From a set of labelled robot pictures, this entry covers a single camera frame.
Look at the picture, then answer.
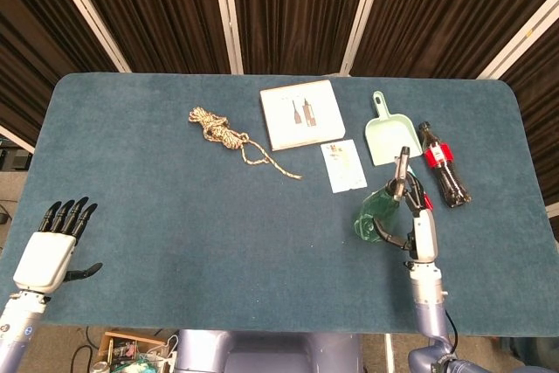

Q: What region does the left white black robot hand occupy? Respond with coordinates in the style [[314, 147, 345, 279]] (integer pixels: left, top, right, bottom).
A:
[[12, 197, 104, 294]]

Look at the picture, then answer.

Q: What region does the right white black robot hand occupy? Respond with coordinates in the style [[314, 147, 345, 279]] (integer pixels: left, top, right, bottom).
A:
[[376, 169, 439, 264]]

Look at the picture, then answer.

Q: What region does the green transparent spray bottle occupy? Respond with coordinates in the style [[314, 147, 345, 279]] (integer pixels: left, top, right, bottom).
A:
[[353, 146, 416, 248]]

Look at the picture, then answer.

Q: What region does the lavender robot base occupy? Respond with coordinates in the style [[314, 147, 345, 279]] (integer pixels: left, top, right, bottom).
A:
[[174, 328, 363, 373]]

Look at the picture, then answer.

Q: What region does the cola bottle red label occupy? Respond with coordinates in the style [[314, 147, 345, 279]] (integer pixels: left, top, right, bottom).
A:
[[418, 121, 473, 209]]

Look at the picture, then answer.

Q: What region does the white marker red cap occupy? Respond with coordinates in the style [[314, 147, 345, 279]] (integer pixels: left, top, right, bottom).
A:
[[405, 162, 435, 212]]

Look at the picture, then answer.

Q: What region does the mint green plastic dustpan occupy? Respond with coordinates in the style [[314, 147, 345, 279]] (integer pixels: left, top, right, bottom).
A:
[[364, 91, 424, 168]]

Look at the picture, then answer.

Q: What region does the small white printed card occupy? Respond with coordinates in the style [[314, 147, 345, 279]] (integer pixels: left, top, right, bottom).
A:
[[320, 139, 368, 194]]

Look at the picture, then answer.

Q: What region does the wooden box with clutter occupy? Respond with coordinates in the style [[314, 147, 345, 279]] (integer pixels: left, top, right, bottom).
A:
[[96, 331, 168, 373]]

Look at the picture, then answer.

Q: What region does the blue carpet table cover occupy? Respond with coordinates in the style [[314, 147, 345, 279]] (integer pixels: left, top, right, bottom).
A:
[[0, 73, 559, 338]]

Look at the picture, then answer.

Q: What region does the white square book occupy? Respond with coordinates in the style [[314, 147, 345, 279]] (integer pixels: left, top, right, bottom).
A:
[[259, 79, 347, 152]]

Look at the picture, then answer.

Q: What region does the dark brown pleated curtain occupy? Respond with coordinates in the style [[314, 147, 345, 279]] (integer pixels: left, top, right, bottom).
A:
[[0, 0, 119, 147], [501, 31, 559, 208], [353, 0, 559, 79], [65, 0, 232, 75], [229, 0, 372, 77]]

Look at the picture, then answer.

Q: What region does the black floor cable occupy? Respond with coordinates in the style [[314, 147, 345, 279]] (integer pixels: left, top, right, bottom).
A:
[[69, 328, 95, 373]]

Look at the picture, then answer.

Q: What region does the white partition frame post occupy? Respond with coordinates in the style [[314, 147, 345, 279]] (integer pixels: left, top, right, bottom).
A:
[[43, 0, 132, 73], [210, 0, 245, 75], [478, 0, 559, 80], [339, 0, 389, 77], [0, 124, 36, 154]]

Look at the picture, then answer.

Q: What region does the white cable bundle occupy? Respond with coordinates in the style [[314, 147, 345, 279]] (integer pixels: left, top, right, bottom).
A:
[[146, 333, 181, 368]]

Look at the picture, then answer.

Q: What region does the beige braided rope bundle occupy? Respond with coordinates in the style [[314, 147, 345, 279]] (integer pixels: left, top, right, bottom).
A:
[[188, 106, 303, 181]]

